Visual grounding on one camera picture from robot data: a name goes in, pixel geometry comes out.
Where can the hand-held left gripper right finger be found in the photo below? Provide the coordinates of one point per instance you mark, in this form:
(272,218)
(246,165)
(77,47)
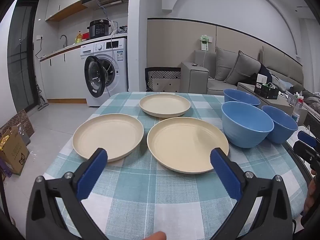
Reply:
(226,175)

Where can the grey cushion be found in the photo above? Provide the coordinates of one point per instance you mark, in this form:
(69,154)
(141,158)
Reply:
(243,68)
(225,63)

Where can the grey sofa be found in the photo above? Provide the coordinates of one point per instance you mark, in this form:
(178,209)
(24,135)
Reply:
(200,80)

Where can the person's right hand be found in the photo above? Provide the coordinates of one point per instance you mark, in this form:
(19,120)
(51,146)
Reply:
(310,195)

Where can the bed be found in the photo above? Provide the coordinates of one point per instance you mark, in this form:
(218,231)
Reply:
(311,102)

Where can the blue bowl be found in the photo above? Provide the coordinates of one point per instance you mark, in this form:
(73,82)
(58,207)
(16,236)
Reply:
(280,125)
(245,122)
(240,96)

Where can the white washing machine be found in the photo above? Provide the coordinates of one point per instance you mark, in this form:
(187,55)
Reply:
(107,55)

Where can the red box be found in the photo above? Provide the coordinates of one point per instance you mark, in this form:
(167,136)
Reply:
(86,35)

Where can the teal checked tablecloth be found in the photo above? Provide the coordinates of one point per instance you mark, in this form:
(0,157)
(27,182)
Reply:
(162,192)

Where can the dark glass door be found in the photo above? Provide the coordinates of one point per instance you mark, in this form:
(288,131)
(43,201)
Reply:
(21,55)

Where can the white green wall device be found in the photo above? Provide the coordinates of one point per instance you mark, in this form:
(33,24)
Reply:
(205,43)

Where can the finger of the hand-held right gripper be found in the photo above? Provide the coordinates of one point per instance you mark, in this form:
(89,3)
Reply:
(307,138)
(303,151)

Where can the person's left hand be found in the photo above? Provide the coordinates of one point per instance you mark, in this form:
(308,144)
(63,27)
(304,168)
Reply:
(156,236)

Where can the dark jacket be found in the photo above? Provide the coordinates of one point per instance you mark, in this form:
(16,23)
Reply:
(265,71)

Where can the white upper cabinet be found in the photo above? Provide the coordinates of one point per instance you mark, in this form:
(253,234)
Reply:
(65,0)

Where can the kitchen faucet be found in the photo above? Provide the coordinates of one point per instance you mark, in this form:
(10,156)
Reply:
(64,40)

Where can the cream round plate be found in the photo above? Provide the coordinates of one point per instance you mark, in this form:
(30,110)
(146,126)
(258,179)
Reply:
(107,135)
(163,103)
(185,142)

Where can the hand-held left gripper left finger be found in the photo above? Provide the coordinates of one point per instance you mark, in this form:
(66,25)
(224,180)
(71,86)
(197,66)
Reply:
(92,172)

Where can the wall socket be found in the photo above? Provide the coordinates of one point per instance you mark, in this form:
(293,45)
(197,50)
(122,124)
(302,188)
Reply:
(40,38)

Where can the yellow green container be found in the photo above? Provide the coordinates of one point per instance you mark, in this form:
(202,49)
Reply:
(79,38)

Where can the floor mop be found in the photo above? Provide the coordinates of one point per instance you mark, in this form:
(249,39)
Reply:
(40,100)

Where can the brown patterned board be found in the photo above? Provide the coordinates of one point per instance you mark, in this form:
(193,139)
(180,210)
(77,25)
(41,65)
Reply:
(17,120)

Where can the white kitchen counter cabinet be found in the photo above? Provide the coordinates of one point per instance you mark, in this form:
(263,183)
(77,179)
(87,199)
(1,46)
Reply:
(62,77)

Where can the black box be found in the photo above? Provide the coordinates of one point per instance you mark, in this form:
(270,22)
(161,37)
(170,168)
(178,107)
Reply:
(266,91)

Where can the grey coffee table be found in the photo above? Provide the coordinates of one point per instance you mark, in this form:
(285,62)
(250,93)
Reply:
(250,87)

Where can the white box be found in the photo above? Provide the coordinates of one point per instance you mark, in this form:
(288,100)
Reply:
(262,78)

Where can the cardboard box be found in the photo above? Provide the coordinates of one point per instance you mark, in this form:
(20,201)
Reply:
(15,150)

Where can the black pressure cooker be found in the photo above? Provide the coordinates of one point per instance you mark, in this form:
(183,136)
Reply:
(99,28)

